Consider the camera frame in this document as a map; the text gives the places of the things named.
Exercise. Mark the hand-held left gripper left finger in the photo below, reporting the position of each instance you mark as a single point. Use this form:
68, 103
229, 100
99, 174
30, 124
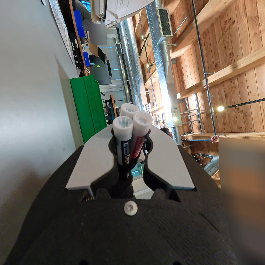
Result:
93, 163

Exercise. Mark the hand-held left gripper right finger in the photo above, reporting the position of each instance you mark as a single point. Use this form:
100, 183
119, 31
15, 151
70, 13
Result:
165, 163

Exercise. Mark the black marker tie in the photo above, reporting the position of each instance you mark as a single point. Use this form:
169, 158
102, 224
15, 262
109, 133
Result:
136, 161

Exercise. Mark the red dry erase marker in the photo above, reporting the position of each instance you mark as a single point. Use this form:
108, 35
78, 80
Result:
138, 150

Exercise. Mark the green plastic bin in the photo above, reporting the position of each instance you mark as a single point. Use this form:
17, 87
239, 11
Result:
89, 107

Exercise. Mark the grey desk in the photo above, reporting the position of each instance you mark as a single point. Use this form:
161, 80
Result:
31, 93

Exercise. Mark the ceiling lamp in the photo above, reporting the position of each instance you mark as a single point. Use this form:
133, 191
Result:
220, 108

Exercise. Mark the black panel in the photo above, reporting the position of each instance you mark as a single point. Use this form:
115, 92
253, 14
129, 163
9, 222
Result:
101, 68

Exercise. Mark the long metal ceiling pipe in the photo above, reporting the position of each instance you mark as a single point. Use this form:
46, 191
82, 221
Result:
204, 68

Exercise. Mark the blue plastic bin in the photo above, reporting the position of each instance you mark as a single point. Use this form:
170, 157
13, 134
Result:
79, 23
86, 59

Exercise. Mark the long wooden table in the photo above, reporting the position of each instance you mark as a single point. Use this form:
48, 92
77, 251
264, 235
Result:
77, 41

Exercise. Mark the laminated paper sheet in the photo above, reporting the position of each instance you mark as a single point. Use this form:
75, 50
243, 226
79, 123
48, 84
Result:
60, 27

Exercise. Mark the ceiling vent grille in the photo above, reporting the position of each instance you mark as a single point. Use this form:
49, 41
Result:
164, 22

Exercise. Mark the large sheet metal duct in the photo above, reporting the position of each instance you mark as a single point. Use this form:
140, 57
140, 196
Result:
163, 68

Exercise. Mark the silver spiral duct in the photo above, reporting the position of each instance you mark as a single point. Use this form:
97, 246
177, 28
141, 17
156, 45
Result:
124, 62
134, 62

